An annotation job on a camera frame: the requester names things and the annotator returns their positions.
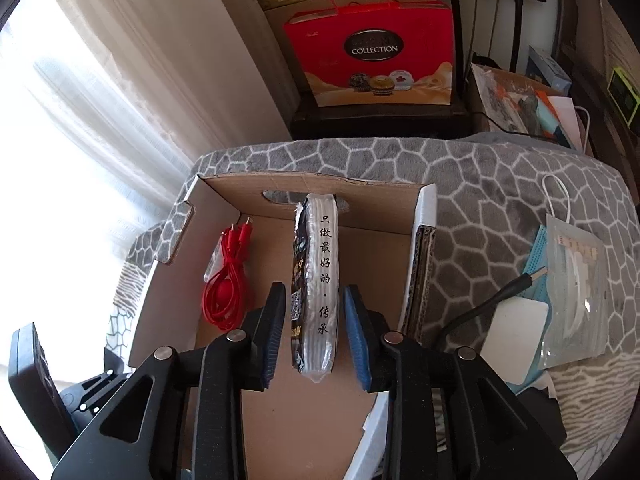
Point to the white curtain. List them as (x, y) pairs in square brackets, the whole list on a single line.
[(150, 85)]

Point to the clear bag with white mask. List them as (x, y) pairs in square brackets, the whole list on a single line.
[(575, 305)]

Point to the blue and white box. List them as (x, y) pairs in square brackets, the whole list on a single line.
[(547, 67)]

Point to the open cardboard box of clutter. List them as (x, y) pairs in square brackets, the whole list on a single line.
[(480, 120)]

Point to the clear bag of small parts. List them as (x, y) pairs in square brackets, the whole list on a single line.
[(492, 95)]

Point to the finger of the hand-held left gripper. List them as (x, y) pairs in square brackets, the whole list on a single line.
[(100, 390)]

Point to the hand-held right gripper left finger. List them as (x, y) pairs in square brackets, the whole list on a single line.
[(275, 340)]

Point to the white-sided cardboard box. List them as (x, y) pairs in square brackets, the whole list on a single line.
[(280, 430)]

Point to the packaged snack with white label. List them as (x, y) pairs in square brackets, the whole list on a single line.
[(322, 260)]

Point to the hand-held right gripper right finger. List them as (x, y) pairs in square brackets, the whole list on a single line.
[(356, 340)]

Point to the white square card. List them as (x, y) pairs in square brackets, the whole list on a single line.
[(515, 340)]

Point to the green digital clock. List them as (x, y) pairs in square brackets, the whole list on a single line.
[(625, 92)]

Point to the red gift bag with chocolates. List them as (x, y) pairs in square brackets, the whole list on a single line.
[(370, 50)]

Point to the blue face mask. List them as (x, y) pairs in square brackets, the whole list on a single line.
[(535, 255)]

